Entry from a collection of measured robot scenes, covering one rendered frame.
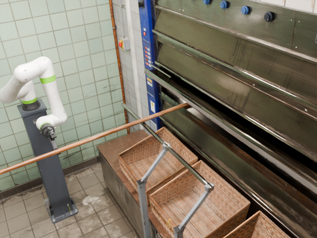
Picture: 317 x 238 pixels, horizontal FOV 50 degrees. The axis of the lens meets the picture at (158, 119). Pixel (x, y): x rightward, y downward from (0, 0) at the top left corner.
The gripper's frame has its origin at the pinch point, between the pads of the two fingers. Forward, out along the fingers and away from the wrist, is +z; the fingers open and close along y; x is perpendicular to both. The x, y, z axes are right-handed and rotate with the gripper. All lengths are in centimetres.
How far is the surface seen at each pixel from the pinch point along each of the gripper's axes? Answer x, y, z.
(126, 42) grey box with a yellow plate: -97, -28, -84
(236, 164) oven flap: -99, 17, 70
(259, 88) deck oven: -99, -45, 84
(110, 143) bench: -60, 62, -67
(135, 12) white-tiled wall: -101, -59, -66
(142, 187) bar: -41, 28, 42
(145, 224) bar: -41, 64, 42
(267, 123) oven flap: -97, -29, 95
